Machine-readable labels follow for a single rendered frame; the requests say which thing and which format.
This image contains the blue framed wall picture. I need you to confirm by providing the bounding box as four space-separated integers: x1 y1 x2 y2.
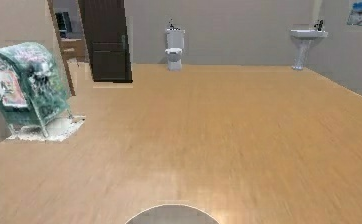
346 0 362 27

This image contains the dark brown room door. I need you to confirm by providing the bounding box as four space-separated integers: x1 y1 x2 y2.
77 0 133 84

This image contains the grey round robot base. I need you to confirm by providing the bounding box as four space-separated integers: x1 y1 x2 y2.
124 203 221 224

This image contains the white toilet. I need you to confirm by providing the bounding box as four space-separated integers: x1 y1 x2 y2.
164 27 186 72

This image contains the white floor mat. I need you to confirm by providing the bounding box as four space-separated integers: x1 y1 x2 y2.
6 114 87 143

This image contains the white pedestal sink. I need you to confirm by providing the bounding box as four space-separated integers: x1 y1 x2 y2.
290 28 329 71

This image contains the brown wooden cabinet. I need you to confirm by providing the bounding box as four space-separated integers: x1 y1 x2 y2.
59 37 89 63

